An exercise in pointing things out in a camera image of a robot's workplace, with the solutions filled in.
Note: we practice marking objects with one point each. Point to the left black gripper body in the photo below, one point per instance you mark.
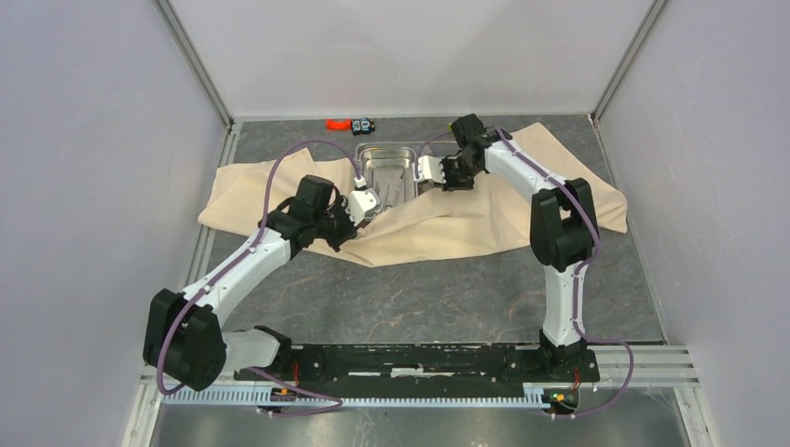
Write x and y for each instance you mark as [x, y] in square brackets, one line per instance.
[333, 224]

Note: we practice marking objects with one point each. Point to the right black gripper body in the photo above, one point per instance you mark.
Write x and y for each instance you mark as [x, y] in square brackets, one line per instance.
[457, 174]

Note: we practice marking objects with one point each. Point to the beige cloth wrap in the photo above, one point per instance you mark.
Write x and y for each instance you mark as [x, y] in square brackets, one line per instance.
[436, 225]

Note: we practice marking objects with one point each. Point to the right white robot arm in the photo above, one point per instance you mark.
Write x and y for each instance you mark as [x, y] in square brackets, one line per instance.
[563, 231]

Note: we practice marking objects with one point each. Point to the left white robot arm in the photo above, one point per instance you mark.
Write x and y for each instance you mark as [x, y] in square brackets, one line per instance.
[184, 338]

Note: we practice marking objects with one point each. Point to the steel surgical forceps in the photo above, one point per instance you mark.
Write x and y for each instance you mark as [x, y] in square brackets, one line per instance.
[376, 181]

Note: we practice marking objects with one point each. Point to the steel surgical scissors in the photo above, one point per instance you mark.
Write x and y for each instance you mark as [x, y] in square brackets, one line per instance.
[392, 193]

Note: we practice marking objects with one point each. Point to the stainless steel inner tray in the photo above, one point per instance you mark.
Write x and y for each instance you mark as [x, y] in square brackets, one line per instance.
[396, 160]

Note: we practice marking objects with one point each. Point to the orange red tape roll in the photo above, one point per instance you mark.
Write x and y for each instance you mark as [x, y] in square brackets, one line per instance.
[338, 124]

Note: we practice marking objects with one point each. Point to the small black blue toy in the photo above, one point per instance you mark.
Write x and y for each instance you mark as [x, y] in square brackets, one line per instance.
[362, 126]

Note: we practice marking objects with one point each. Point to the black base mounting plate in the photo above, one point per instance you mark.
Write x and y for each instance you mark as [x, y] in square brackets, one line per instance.
[422, 371]

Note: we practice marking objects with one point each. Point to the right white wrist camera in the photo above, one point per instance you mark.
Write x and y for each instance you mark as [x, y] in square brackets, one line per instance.
[430, 169]

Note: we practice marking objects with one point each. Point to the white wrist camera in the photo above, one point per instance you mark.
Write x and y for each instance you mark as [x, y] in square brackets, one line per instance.
[430, 169]
[362, 204]

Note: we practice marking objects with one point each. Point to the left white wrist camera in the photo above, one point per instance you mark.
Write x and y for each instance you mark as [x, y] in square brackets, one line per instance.
[362, 204]

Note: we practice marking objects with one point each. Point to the wire mesh steel basket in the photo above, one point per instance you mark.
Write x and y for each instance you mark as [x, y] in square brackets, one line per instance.
[439, 148]

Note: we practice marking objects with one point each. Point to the left aluminium corner post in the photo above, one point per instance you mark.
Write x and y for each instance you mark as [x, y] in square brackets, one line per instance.
[189, 51]

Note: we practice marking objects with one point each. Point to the aluminium corner post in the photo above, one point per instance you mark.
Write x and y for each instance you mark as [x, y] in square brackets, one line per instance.
[644, 29]
[189, 51]

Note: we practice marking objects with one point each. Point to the white slotted cable duct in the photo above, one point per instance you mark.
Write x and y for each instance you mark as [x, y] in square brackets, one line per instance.
[260, 395]

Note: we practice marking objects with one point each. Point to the right aluminium corner post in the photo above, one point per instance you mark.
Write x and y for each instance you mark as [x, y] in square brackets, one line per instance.
[644, 29]

